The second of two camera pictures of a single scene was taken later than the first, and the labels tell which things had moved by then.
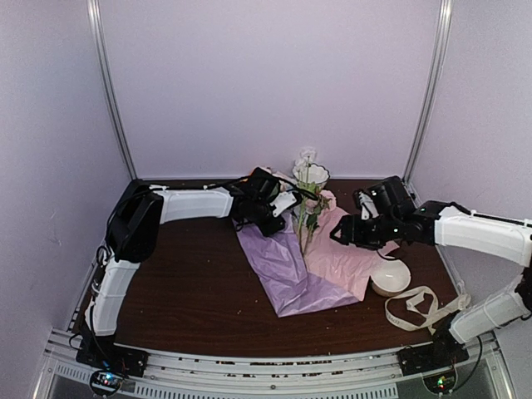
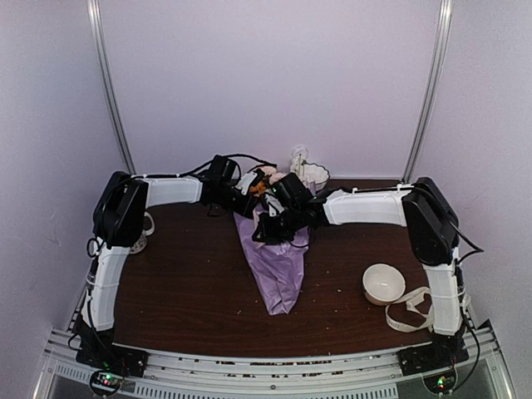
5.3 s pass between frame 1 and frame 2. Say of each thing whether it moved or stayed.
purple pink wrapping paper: moved
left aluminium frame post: stayed
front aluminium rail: stayed
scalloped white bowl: stayed
